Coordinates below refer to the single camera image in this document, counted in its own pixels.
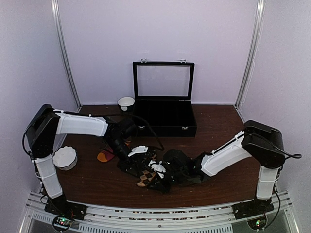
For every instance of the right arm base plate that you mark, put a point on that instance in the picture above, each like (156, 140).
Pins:
(257, 206)

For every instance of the right aluminium corner post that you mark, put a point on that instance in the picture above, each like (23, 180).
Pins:
(250, 62)

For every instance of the small white bowl dark rim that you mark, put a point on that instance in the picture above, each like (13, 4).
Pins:
(126, 104)

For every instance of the maroon orange-toed sock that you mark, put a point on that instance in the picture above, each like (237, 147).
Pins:
(105, 156)

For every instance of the black display case glass lid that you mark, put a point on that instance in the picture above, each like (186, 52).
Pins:
(162, 92)

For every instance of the black tan argyle sock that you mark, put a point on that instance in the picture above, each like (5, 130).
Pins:
(148, 179)

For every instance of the left aluminium corner post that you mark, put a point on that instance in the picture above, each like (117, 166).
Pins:
(63, 50)

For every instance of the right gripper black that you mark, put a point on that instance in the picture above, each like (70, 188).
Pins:
(163, 188)

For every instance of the aluminium corner post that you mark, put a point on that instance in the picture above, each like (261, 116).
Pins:
(250, 62)
(63, 50)

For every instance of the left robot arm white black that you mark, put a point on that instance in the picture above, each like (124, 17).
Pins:
(48, 122)

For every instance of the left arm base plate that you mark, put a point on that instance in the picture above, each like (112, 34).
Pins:
(65, 210)

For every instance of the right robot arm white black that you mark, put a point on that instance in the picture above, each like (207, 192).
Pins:
(262, 142)

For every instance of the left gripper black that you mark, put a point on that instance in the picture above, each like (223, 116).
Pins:
(125, 165)

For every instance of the aluminium front rail frame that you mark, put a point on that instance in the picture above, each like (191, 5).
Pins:
(204, 219)

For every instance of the white fluted dish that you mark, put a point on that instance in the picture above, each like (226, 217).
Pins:
(65, 158)

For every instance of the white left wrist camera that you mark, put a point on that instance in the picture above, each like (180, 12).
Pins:
(138, 150)

